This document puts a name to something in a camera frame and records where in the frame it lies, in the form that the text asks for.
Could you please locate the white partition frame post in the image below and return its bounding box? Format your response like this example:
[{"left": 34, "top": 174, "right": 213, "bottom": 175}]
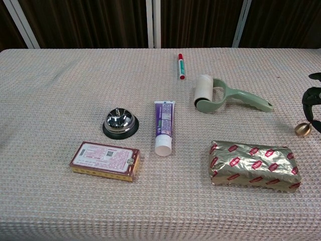
[
  {"left": 232, "top": 0, "right": 253, "bottom": 48},
  {"left": 146, "top": 0, "right": 162, "bottom": 49},
  {"left": 2, "top": 0, "right": 41, "bottom": 49}
]

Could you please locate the purple toothpaste tube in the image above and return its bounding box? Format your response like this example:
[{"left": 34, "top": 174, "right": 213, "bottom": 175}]
[{"left": 153, "top": 100, "right": 176, "bottom": 157}]

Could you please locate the red capped marker pen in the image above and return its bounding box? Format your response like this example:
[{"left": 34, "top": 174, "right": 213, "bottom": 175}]
[{"left": 177, "top": 53, "right": 187, "bottom": 81}]

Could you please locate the small golden bell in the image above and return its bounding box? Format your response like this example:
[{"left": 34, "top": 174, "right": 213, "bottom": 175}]
[{"left": 294, "top": 122, "right": 312, "bottom": 138}]

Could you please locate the beige waffle tablecloth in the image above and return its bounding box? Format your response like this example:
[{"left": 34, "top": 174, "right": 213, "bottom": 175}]
[{"left": 0, "top": 47, "right": 321, "bottom": 241}]

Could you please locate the green lint roller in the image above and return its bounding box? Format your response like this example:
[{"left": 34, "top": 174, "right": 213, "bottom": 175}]
[{"left": 193, "top": 74, "right": 274, "bottom": 113}]

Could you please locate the gold foil wrapped package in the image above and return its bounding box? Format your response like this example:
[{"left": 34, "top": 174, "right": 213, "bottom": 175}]
[{"left": 208, "top": 140, "right": 302, "bottom": 194}]

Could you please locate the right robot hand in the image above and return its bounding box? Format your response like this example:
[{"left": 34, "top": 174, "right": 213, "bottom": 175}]
[{"left": 301, "top": 72, "right": 321, "bottom": 134}]

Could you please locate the chrome desk call bell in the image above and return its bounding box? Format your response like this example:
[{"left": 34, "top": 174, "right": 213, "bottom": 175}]
[{"left": 102, "top": 107, "right": 139, "bottom": 140}]

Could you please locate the red bordered flat box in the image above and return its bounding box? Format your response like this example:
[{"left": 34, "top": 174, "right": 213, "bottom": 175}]
[{"left": 69, "top": 141, "right": 140, "bottom": 183}]

